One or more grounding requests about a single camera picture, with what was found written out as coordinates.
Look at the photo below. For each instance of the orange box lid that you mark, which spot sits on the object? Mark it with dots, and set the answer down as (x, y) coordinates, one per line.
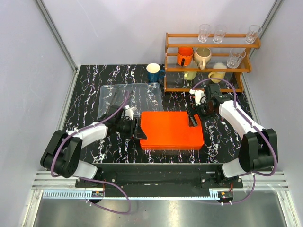
(170, 130)

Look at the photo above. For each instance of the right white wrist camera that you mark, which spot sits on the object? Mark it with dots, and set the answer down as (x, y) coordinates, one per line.
(199, 96)

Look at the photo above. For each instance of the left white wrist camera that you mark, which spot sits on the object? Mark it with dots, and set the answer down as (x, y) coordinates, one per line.
(129, 112)

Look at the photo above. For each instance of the wooden dish rack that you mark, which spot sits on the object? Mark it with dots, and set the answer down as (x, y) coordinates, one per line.
(180, 78)

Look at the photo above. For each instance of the blue mug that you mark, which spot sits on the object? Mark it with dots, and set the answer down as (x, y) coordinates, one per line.
(154, 72)

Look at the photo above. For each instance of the clear glass right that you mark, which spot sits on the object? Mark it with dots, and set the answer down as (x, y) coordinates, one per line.
(252, 34)

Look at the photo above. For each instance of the clear glass middle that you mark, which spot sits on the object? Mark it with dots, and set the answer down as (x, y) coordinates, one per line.
(219, 33)

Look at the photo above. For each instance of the clear glass lower shelf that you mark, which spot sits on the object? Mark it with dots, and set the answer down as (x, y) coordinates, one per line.
(235, 58)

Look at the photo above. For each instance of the pale yellow cup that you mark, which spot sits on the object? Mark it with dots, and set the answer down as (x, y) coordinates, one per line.
(190, 75)

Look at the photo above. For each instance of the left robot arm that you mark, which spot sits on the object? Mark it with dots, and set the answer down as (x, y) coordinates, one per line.
(62, 154)

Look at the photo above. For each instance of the beige mug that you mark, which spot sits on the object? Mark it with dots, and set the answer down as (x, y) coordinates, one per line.
(202, 56)

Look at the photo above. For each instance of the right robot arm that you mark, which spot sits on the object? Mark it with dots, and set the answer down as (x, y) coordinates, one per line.
(258, 148)

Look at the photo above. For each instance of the yellow mug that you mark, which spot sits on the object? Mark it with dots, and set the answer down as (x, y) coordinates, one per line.
(217, 74)

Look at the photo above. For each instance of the clear plastic tray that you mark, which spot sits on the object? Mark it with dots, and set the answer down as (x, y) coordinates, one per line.
(146, 97)

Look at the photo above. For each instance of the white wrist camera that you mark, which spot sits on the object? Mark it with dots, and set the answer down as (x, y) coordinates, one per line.
(129, 112)
(199, 96)

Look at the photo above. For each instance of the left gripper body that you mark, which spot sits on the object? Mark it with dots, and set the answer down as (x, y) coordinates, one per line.
(133, 130)

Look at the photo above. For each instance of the clear glass far left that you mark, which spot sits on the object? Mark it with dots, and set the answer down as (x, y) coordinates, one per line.
(204, 32)

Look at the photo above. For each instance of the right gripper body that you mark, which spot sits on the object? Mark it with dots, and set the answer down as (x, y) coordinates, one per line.
(200, 109)

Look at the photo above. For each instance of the clear glass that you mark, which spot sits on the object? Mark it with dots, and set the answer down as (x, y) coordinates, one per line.
(252, 34)
(204, 32)
(219, 33)

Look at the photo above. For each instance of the orange mug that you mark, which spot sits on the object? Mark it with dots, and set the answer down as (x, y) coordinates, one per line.
(184, 56)

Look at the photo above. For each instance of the black metal tongs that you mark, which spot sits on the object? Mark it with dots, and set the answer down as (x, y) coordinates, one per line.
(118, 98)

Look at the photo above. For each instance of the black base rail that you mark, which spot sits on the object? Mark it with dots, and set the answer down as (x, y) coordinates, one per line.
(166, 180)

